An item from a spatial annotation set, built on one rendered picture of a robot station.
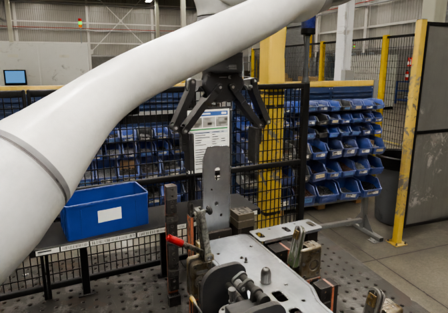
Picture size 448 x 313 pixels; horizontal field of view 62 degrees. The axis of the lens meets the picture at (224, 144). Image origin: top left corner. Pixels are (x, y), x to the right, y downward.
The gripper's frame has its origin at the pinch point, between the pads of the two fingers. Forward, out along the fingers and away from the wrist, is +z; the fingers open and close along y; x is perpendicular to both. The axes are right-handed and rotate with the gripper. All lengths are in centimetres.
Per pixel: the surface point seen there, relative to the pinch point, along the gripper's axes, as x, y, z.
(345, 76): 341, 346, -3
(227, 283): 6.1, 4.3, 31.3
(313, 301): 9, 32, 46
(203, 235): 33.9, 9.5, 32.4
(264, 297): -6.4, 6.3, 27.6
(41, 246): 70, -36, 43
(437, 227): 167, 320, 145
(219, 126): 90, 40, 10
